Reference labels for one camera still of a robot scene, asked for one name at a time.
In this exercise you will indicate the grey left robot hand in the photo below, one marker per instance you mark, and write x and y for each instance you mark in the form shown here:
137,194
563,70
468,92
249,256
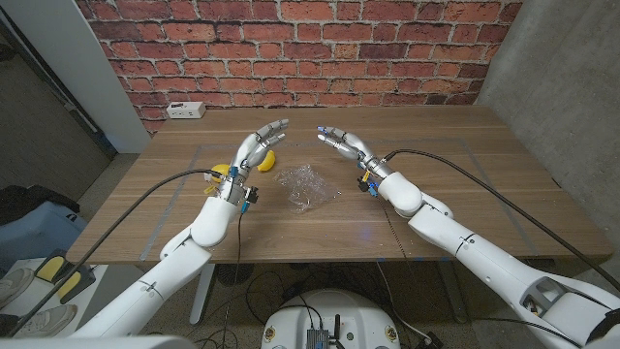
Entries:
252,148

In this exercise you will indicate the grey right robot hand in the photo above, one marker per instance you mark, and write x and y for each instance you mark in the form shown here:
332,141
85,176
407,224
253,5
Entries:
358,148

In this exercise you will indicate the clear plastic wrap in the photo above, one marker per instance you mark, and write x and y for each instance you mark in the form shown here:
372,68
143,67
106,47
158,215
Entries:
305,186

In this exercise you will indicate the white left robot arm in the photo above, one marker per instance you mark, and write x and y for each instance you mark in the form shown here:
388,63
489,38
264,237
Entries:
145,291

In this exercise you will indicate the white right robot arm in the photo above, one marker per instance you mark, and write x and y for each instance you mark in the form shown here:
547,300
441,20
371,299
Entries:
484,257

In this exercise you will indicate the yellow lemon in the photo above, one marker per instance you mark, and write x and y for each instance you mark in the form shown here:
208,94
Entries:
222,168
268,162

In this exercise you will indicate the white power strip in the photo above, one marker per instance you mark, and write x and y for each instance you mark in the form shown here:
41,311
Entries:
186,110

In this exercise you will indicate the red brick print backdrop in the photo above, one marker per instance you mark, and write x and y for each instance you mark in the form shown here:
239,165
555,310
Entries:
300,58

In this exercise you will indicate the white table leg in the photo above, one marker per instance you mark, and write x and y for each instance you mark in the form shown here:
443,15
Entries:
199,300

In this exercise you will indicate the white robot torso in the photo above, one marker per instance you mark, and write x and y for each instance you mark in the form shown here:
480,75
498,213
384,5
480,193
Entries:
358,315

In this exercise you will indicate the white pillar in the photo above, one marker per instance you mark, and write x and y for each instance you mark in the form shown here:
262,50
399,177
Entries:
82,72

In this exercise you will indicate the grey electronics box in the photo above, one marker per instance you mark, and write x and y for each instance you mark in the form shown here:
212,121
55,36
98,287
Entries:
317,339

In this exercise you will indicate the dark door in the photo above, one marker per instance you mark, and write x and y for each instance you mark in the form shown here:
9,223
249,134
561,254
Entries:
43,126

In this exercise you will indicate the yellow black foot pedal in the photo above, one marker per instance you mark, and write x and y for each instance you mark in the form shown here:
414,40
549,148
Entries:
51,267

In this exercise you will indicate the white sneaker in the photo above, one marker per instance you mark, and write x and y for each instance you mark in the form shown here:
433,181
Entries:
48,320
12,283

